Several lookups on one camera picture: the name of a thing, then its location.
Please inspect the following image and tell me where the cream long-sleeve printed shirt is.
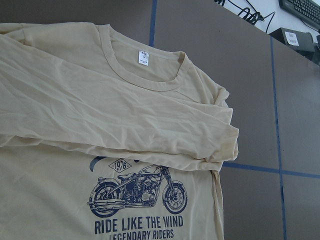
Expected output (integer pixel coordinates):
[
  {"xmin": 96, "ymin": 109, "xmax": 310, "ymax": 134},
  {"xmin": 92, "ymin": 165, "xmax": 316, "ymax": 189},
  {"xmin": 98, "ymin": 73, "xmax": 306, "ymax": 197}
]
[{"xmin": 0, "ymin": 22, "xmax": 239, "ymax": 240}]

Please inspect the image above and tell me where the black power adapter box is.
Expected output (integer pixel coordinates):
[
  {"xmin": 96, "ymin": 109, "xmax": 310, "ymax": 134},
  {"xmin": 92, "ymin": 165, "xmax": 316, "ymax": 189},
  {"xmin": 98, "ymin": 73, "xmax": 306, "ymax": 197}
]
[{"xmin": 269, "ymin": 27, "xmax": 315, "ymax": 60}]

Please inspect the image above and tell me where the black keyboard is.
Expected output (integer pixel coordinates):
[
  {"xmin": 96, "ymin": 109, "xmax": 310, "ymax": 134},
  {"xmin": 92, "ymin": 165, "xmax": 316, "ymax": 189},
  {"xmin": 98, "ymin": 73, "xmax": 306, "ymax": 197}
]
[{"xmin": 278, "ymin": 0, "xmax": 320, "ymax": 30}]

